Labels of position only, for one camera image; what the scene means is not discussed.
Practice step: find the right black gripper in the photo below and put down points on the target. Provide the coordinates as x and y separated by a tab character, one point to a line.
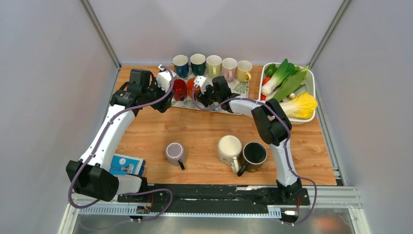
202	98

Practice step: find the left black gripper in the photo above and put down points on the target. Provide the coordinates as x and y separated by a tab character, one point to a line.
163	105

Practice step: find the pink mug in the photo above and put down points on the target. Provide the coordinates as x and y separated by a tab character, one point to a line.
229	67

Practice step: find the light green faceted mug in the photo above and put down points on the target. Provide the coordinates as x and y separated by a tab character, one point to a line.
214	64

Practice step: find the orange mug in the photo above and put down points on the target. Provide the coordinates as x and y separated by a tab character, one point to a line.
190	88

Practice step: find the pale yellow mug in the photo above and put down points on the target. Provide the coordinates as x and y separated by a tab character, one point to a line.
243	71

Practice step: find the red mug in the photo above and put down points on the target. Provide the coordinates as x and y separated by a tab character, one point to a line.
180	90

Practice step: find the teal mug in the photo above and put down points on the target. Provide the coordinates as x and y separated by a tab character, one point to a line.
198	64

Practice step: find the blue mug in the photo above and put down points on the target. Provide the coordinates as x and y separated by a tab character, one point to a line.
181	65

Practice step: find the cream cat pattern mug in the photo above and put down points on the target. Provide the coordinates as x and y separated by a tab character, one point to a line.
229	150

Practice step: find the mauve mug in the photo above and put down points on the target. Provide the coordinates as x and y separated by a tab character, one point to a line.
176	155

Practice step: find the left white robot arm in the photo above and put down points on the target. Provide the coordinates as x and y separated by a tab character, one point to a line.
90	175

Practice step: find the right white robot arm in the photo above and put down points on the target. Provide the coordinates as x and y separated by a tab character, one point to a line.
271	122

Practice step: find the black floral mug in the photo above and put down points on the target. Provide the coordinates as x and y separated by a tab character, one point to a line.
252	158

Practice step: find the leaf pattern tray mat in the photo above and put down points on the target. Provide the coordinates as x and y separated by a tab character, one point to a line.
235	86

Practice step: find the red tomato toy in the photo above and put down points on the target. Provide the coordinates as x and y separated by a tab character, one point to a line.
266	80

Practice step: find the green bell pepper toy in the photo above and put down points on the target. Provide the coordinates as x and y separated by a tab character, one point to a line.
270	70

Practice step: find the green bok choy toy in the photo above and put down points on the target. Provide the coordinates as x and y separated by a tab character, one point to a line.
286	80

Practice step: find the blue booklet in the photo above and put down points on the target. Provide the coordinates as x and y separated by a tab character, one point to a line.
122	165

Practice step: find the white vegetable tub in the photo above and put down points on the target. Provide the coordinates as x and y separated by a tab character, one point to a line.
309	87

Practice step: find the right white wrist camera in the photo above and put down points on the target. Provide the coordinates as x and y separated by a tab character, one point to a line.
202	82

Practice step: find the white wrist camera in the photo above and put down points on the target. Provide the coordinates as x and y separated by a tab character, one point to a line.
163	78
202	82

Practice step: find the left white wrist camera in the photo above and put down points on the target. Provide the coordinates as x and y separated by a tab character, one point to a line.
163	78

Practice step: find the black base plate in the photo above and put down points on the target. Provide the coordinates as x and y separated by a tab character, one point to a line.
215	199

